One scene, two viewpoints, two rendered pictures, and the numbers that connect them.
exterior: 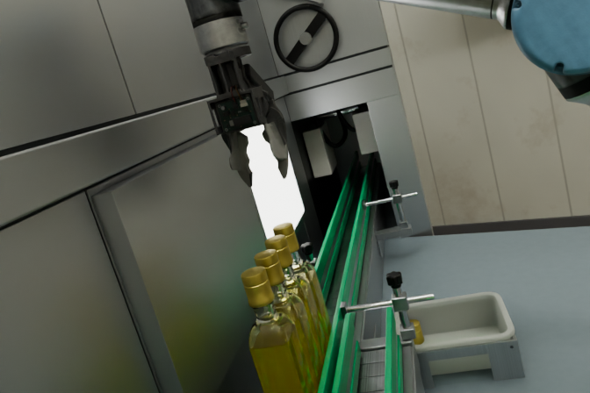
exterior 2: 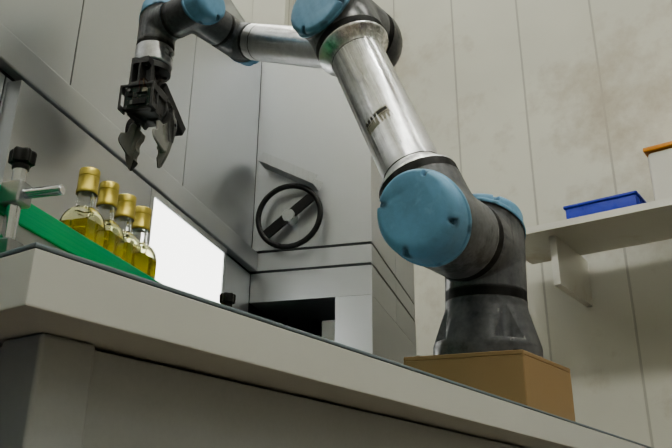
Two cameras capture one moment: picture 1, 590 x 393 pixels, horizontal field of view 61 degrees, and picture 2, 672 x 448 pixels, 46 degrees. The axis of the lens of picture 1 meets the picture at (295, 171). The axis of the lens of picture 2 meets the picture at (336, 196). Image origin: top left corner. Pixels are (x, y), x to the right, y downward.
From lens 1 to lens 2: 1.02 m
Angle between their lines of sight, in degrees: 34
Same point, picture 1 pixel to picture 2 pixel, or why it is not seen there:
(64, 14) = (52, 1)
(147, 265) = (18, 139)
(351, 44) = (335, 234)
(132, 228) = (21, 111)
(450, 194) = not seen: outside the picture
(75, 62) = (44, 24)
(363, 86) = (336, 279)
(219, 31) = (149, 46)
